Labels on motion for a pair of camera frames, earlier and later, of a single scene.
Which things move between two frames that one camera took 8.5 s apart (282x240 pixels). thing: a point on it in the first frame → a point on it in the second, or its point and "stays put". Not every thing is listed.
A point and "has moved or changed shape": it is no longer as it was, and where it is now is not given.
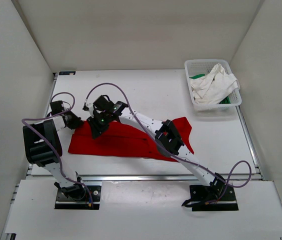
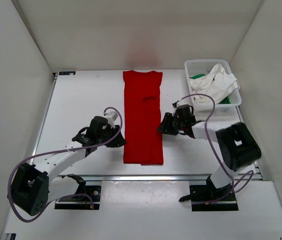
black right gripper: x=98 y=129 → x=166 y=127
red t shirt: x=118 y=139 has moved or changed shape
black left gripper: x=77 y=122 → x=118 y=141
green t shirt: x=226 y=100 stays put
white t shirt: x=210 y=89 stays put
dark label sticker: x=67 y=73 stays put
